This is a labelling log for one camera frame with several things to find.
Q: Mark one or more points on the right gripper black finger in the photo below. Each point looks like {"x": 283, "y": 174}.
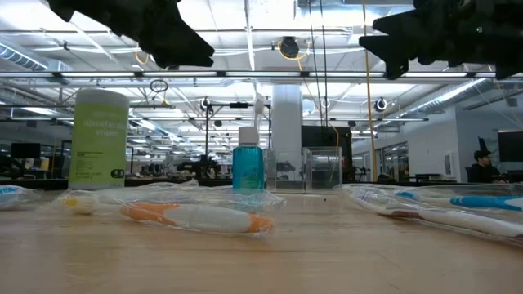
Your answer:
{"x": 404, "y": 22}
{"x": 392, "y": 49}

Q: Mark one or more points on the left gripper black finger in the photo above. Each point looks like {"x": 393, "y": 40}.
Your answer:
{"x": 175, "y": 55}
{"x": 171, "y": 28}

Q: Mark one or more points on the blue mouthwash bottle white cap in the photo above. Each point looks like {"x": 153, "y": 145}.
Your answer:
{"x": 248, "y": 163}

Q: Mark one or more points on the orange white toothbrush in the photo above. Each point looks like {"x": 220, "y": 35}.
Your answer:
{"x": 196, "y": 216}

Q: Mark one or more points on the blue white toothbrush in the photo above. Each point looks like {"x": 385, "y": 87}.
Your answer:
{"x": 12, "y": 195}
{"x": 482, "y": 202}

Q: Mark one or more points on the purple white toothbrush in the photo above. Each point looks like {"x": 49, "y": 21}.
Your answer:
{"x": 449, "y": 220}

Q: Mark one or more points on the long ceiling light bar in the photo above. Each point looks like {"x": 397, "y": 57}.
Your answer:
{"x": 261, "y": 74}

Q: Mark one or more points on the black cabinet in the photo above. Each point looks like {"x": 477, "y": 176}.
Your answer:
{"x": 323, "y": 136}

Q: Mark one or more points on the green disinfecting wipes canister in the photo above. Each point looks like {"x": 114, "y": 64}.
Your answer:
{"x": 98, "y": 139}

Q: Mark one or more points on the black background robot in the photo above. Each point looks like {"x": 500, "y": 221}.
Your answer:
{"x": 200, "y": 167}

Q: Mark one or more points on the clear acrylic organizer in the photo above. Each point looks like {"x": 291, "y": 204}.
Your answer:
{"x": 323, "y": 167}

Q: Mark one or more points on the person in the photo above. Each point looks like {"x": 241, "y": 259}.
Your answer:
{"x": 484, "y": 171}

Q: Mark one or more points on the black desk monitor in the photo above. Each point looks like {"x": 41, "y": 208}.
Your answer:
{"x": 25, "y": 150}

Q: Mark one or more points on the silver ceiling air duct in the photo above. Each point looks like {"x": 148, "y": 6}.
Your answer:
{"x": 20, "y": 57}
{"x": 449, "y": 96}

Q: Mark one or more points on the black metal stand frame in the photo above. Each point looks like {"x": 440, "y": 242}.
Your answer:
{"x": 206, "y": 134}

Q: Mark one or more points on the black wall monitor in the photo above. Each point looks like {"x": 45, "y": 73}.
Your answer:
{"x": 510, "y": 146}

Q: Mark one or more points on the black aluminium table frame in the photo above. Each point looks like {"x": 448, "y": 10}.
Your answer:
{"x": 49, "y": 183}

